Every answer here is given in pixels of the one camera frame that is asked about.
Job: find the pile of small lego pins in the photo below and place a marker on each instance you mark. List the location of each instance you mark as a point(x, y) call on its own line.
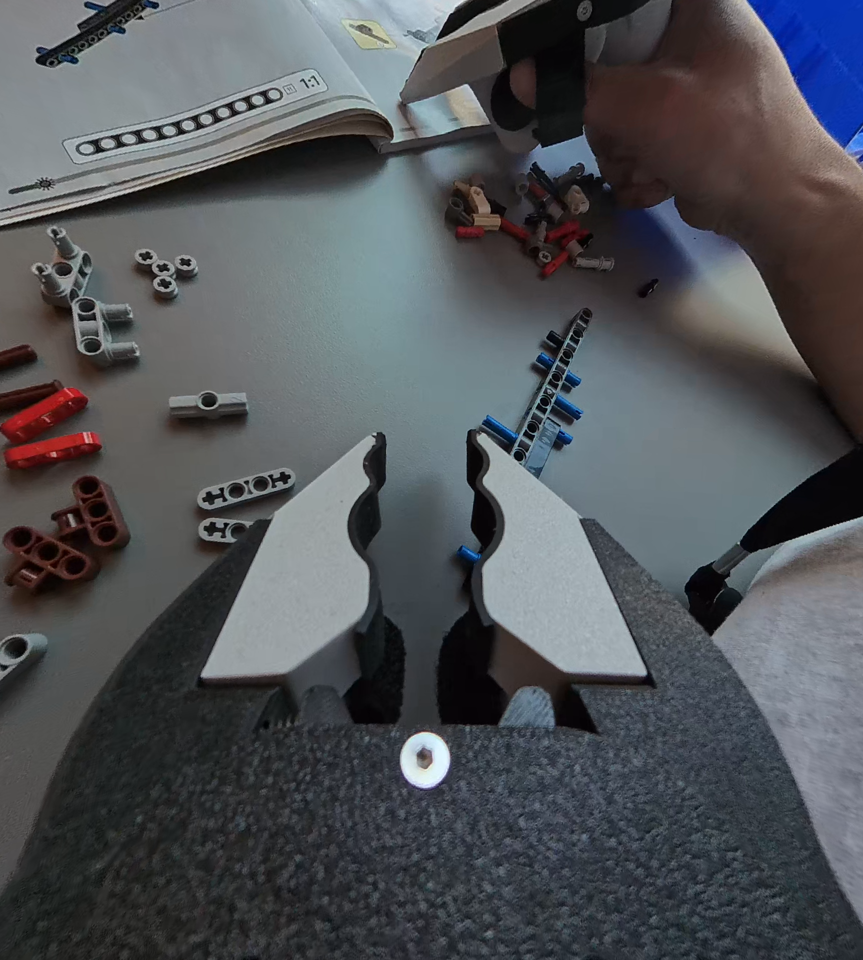
point(544, 217)

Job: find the blue plastic bin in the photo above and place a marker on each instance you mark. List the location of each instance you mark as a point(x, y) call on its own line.
point(844, 60)

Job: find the person's right hand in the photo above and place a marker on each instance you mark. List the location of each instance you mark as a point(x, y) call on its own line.
point(701, 120)

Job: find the person's white shirt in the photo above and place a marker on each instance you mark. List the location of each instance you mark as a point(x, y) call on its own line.
point(836, 735)

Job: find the grey lego axle connector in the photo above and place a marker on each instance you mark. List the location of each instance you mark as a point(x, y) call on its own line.
point(209, 406)

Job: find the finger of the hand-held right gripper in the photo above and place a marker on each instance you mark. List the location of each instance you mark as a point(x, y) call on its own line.
point(476, 19)
point(454, 71)

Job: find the small black lego pin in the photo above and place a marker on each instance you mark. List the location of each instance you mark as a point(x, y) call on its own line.
point(648, 288)

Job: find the lego instruction booklet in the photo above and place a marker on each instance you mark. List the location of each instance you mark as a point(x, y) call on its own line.
point(176, 75)

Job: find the red lego beam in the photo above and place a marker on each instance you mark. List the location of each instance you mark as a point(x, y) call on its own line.
point(53, 451)
point(43, 415)

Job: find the small grey lego bush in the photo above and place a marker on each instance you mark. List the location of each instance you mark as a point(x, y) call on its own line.
point(166, 286)
point(186, 265)
point(146, 258)

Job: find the brown lego cross block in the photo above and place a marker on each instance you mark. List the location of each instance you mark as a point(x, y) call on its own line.
point(49, 559)
point(94, 514)

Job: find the grey lego connector with pins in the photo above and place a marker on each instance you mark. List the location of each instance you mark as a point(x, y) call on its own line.
point(64, 270)
point(98, 334)

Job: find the thin grey lego beam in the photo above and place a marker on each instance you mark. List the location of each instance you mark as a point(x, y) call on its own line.
point(245, 489)
point(225, 529)

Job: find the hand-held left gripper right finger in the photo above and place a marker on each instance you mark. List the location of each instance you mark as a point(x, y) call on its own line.
point(551, 592)

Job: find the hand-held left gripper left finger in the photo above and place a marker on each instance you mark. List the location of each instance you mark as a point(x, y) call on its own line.
point(296, 585)

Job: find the black lego beam blue pins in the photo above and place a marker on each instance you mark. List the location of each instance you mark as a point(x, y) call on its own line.
point(551, 382)

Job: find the person's right forearm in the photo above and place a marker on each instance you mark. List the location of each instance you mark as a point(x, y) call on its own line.
point(844, 292)

